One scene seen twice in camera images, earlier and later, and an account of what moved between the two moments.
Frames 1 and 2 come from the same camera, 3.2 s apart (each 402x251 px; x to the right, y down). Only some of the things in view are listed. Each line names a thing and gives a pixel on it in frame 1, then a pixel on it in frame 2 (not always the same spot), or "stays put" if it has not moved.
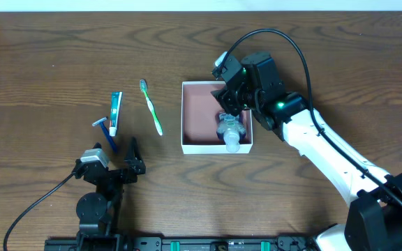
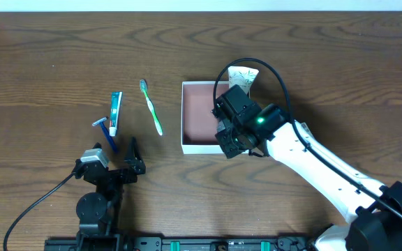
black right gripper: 229,103 → 229,140
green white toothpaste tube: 115,109 stays put
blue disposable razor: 107,134 stays put
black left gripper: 114,175 stays put
